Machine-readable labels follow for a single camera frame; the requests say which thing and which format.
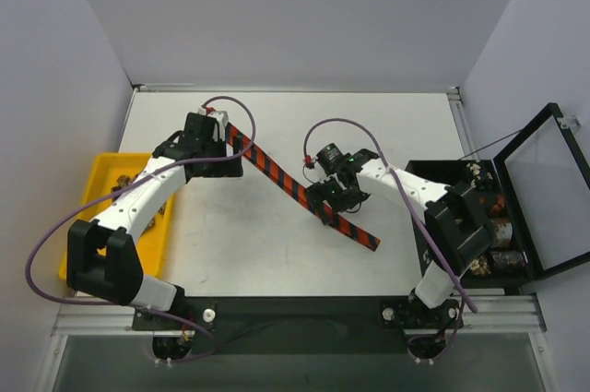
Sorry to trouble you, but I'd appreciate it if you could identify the orange navy striped tie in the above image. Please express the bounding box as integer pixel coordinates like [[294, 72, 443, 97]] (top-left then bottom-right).
[[243, 145, 381, 252]]

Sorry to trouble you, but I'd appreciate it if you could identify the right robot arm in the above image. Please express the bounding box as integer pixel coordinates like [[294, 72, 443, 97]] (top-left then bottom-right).
[[304, 146, 495, 327]]

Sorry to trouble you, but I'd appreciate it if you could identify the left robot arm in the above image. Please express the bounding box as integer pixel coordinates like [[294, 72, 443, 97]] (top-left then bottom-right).
[[66, 109, 243, 329]]

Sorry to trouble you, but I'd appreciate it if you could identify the brown floral tie in tray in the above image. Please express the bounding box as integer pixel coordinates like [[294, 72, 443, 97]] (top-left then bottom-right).
[[111, 174, 167, 232]]

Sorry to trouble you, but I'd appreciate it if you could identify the brown floral rolled tie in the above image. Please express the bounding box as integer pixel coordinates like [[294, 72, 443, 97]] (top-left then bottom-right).
[[468, 255, 491, 278]]

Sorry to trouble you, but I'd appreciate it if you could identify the blue orange rolled tie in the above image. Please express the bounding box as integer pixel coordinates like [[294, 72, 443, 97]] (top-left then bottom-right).
[[490, 217, 513, 249]]

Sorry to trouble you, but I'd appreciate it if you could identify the black tie storage box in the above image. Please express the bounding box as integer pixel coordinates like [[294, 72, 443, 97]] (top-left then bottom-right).
[[406, 160, 543, 290]]

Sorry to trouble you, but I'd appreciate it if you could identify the dark rolled tie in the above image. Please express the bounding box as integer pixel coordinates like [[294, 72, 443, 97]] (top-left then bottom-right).
[[489, 250, 526, 271]]

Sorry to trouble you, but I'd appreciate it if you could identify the black framed glass box lid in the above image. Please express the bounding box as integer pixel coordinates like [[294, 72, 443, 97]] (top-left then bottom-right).
[[494, 102, 589, 280]]

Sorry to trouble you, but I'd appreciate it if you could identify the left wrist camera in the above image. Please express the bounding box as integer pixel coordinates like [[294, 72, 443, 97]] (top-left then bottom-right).
[[197, 107, 230, 142]]

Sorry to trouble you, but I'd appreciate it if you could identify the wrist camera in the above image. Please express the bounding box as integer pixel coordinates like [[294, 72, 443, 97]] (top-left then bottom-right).
[[303, 143, 350, 176], [197, 107, 230, 142]]

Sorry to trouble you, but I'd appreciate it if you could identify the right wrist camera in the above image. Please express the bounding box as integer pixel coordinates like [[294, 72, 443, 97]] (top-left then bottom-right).
[[303, 143, 350, 176]]

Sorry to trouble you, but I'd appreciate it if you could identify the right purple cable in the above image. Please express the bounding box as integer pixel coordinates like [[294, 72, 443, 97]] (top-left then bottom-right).
[[302, 117, 479, 361]]

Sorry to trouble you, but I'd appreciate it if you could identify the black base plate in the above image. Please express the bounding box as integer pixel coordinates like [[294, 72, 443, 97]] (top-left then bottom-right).
[[132, 295, 463, 359]]

